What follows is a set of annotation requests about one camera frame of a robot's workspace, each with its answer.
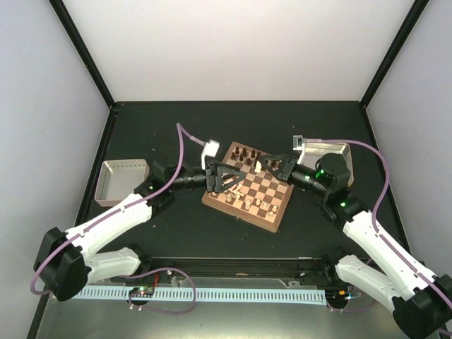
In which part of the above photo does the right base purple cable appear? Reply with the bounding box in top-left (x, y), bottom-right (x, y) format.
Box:
top-left (324, 292), bottom-right (379, 314)

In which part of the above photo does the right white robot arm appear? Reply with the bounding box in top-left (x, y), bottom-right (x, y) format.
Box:
top-left (258, 153), bottom-right (451, 338)

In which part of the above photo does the pink plastic tray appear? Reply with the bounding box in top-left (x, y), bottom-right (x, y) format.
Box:
top-left (94, 159), bottom-right (149, 207)

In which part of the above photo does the silver metal tin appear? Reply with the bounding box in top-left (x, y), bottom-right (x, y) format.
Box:
top-left (298, 139), bottom-right (354, 186)

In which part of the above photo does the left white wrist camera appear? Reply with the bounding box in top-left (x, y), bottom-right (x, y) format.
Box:
top-left (201, 139), bottom-right (220, 170)

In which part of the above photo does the row of dark chess pieces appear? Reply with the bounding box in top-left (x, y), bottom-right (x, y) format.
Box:
top-left (227, 145), bottom-right (261, 167)

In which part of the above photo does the light blue slotted cable duct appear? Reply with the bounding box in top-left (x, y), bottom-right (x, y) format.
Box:
top-left (74, 285), bottom-right (326, 306)

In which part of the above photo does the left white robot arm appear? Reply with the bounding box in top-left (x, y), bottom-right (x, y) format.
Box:
top-left (33, 157), bottom-right (246, 302)

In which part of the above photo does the wooden chess board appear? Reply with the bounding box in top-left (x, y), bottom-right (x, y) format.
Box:
top-left (202, 142), bottom-right (293, 233)

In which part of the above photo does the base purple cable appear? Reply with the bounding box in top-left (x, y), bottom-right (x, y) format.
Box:
top-left (126, 266), bottom-right (198, 315)
top-left (324, 292), bottom-right (379, 314)

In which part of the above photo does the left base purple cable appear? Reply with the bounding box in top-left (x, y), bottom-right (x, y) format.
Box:
top-left (126, 266), bottom-right (198, 315)

